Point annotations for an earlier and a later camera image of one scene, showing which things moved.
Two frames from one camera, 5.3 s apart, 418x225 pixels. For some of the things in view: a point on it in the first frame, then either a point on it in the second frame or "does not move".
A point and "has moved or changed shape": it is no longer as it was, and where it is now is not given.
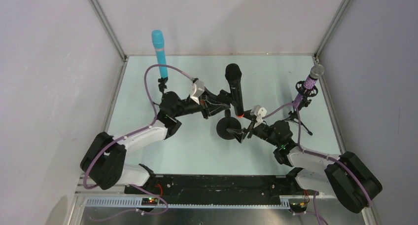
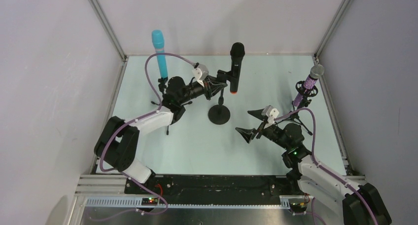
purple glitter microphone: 315,72 does not move
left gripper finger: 213,111 -> 217,87
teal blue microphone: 158,41 does not move
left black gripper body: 211,104 -> 207,90
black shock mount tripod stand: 306,99 does not move
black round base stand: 226,123 has moved or changed shape
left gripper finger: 224,95 -> 220,78
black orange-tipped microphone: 233,74 -> 237,53
